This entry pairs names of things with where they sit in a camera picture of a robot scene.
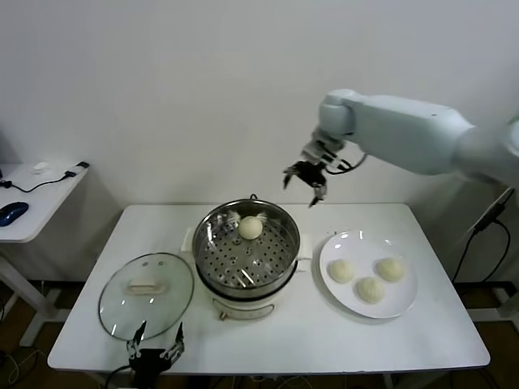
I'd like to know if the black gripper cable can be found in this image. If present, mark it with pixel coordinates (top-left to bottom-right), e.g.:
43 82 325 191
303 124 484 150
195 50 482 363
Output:
105 364 133 389
324 152 368 175

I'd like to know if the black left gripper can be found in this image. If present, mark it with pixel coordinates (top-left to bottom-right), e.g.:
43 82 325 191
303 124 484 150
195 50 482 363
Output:
126 320 186 389

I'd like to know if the steel steamer pot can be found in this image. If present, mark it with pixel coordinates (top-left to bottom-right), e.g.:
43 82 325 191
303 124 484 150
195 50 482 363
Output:
180 226 313 324

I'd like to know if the stainless steel steamer basket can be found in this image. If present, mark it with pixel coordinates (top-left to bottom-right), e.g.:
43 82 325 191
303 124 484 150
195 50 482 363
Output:
191 199 302 299

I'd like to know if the white steamed baozi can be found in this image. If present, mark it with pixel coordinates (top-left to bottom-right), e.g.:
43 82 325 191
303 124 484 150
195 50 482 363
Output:
355 276 386 305
238 216 263 241
375 256 407 283
326 259 358 284

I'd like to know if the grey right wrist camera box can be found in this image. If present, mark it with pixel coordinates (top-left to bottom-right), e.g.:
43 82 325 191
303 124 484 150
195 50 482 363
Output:
302 128 345 169

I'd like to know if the black power adapter cable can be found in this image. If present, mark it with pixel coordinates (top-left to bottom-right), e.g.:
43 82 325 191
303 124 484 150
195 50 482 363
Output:
450 201 512 284

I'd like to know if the white round plate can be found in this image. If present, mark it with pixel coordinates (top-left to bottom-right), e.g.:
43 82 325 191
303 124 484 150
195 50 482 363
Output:
319 229 418 320

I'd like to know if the glass lid with white handle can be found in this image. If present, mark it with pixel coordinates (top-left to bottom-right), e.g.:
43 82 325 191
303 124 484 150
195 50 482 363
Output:
97 252 195 341

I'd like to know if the blue computer mouse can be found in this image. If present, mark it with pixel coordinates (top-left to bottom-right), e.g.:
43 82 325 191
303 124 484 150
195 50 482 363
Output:
0 201 30 227

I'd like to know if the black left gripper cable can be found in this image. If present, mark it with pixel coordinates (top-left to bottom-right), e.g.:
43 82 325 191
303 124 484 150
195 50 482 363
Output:
105 364 133 389

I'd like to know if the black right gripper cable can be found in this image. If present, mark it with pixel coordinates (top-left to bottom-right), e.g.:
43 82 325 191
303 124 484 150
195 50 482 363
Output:
324 152 368 175

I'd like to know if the white side desk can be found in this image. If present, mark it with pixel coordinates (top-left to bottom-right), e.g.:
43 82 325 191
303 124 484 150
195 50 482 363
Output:
449 177 519 325
0 162 122 349

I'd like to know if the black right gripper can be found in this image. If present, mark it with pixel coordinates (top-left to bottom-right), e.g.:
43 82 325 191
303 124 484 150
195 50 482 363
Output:
282 160 328 208

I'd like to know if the black desk cable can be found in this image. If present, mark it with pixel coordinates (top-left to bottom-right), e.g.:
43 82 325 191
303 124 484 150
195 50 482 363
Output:
0 161 90 195

